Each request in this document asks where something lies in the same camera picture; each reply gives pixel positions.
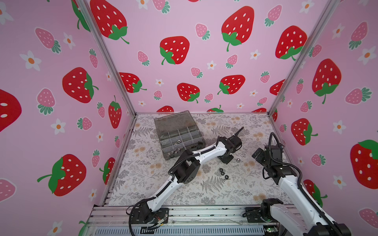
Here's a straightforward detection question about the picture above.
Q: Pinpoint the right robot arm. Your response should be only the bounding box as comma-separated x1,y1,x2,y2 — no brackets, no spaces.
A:
244,133,351,236

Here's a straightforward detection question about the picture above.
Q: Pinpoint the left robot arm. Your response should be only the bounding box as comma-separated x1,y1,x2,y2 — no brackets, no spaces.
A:
129,127,244,224

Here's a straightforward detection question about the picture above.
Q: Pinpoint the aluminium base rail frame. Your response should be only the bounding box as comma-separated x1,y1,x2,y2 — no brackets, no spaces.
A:
81,205,308,236

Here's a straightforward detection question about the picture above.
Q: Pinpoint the clear plastic organizer box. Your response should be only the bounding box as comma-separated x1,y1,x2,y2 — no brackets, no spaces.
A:
154,111,206,160

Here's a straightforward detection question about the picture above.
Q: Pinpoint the silver wing nut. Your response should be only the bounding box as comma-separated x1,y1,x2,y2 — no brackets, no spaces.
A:
171,148,182,154

